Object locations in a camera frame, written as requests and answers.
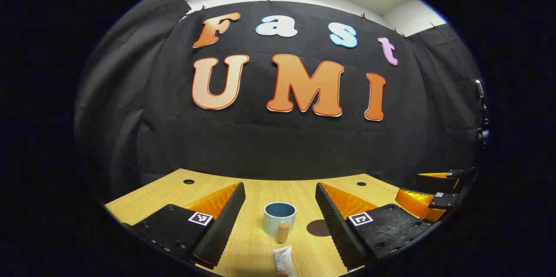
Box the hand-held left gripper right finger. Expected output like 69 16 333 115
315 181 435 271

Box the black backdrop cloth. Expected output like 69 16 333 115
74 0 489 204

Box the pale green cup wooden handle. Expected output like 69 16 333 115
264 202 297 244

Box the white toothpaste tube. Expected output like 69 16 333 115
273 246 298 277

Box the brown round coaster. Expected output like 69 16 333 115
306 219 333 237

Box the wooden desktop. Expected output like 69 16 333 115
104 168 461 277

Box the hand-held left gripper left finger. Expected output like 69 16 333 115
122 181 246 270

